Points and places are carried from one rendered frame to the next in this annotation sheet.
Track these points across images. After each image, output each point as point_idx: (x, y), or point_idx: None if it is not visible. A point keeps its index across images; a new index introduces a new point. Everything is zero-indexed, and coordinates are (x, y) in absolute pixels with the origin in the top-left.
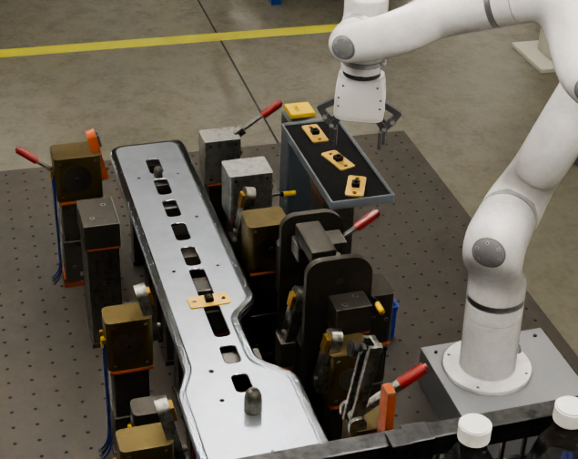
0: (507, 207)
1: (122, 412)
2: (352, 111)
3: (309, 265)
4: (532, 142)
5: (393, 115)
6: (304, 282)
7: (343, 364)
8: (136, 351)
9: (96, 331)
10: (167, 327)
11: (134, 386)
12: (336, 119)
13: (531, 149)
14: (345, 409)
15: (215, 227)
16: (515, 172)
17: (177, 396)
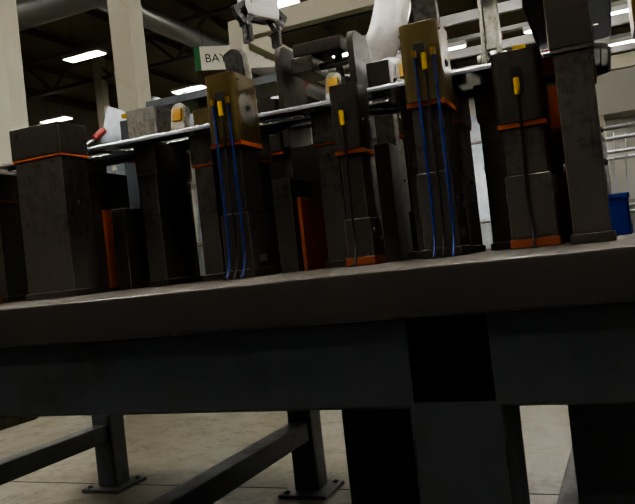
0: None
1: (249, 205)
2: (261, 6)
3: (349, 33)
4: (386, 7)
5: (282, 17)
6: (348, 51)
7: None
8: (252, 118)
9: (75, 272)
10: (163, 232)
11: (252, 171)
12: (250, 16)
13: (387, 11)
14: (485, 57)
15: None
16: (374, 42)
17: (221, 273)
